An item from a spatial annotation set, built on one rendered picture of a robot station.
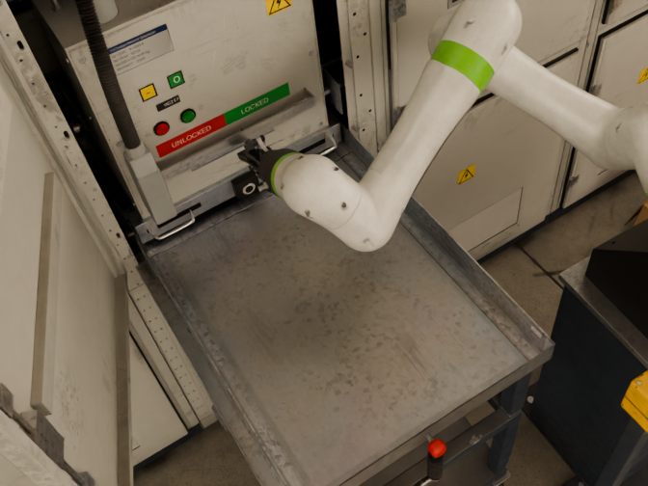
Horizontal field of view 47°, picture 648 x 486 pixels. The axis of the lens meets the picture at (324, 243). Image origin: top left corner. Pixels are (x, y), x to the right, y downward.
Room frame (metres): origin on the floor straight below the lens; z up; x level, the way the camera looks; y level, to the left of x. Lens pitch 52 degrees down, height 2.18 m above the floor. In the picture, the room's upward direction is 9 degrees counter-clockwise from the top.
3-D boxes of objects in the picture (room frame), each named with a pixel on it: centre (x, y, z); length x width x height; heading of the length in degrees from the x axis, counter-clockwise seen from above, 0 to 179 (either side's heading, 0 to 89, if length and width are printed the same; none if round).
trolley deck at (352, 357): (0.87, 0.01, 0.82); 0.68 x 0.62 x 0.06; 24
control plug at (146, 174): (1.07, 0.33, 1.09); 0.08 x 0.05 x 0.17; 24
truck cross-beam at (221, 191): (1.23, 0.17, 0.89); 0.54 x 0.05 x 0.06; 114
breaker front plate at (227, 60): (1.22, 0.16, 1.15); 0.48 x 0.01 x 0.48; 114
